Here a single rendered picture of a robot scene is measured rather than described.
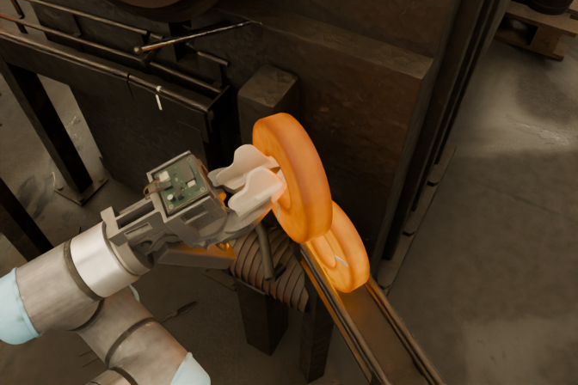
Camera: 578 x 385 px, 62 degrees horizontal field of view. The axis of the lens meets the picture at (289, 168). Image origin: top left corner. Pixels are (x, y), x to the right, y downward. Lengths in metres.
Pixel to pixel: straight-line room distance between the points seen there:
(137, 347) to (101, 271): 0.11
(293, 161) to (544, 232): 1.38
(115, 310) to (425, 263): 1.13
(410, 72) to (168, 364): 0.53
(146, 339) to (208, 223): 0.16
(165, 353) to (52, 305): 0.14
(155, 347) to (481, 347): 1.09
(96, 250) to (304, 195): 0.22
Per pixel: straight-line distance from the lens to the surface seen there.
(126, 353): 0.62
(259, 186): 0.53
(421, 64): 0.80
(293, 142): 0.51
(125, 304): 0.64
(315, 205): 0.51
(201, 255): 0.58
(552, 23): 2.42
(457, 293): 1.58
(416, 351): 0.72
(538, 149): 2.03
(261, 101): 0.82
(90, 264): 0.54
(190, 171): 0.51
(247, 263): 0.97
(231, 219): 0.54
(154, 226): 0.52
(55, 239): 1.74
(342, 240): 0.68
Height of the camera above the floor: 1.36
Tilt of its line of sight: 51 degrees down
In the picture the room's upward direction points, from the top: straight up
